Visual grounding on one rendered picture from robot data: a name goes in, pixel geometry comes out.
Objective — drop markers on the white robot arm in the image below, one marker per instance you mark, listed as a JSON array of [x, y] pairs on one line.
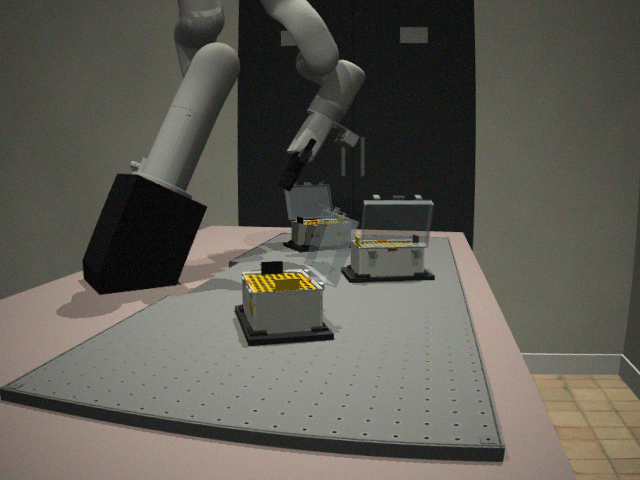
[[214, 71]]

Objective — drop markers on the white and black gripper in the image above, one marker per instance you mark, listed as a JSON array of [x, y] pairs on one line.
[[315, 129]]

